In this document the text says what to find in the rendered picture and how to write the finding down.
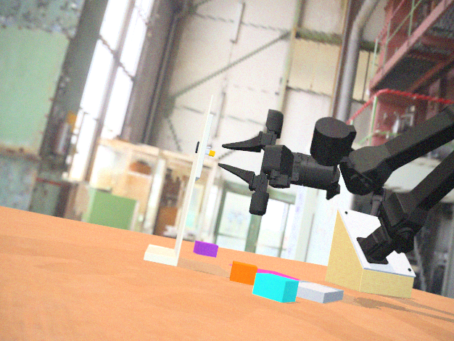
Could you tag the purple block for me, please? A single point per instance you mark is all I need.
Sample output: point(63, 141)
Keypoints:
point(205, 249)

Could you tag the cyan block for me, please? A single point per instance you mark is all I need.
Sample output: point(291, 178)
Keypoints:
point(275, 287)

